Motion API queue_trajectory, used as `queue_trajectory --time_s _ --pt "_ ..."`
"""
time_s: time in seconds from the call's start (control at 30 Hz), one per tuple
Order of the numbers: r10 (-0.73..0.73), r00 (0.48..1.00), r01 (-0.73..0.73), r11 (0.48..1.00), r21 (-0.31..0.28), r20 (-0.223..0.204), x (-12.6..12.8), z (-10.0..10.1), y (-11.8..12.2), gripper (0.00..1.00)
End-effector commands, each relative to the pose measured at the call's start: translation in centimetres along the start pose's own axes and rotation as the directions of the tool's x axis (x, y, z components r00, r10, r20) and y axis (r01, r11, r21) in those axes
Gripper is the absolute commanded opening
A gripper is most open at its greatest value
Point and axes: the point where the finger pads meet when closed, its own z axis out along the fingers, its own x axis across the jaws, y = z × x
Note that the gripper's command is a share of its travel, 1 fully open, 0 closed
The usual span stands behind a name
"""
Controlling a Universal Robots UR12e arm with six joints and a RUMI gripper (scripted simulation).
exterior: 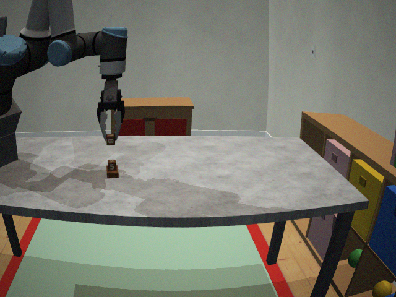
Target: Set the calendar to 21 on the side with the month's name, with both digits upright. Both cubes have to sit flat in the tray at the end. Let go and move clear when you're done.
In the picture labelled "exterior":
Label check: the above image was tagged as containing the brown wooden cube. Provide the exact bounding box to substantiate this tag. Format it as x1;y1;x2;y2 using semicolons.
106;134;115;145
108;160;116;171

